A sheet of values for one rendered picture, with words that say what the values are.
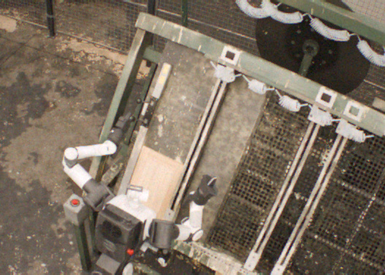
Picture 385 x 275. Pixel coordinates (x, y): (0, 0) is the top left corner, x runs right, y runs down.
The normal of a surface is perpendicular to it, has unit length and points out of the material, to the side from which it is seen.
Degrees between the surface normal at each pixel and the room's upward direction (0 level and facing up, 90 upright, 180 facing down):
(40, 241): 0
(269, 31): 90
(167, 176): 56
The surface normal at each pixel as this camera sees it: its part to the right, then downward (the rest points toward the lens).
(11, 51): 0.10, -0.67
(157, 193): -0.36, 0.14
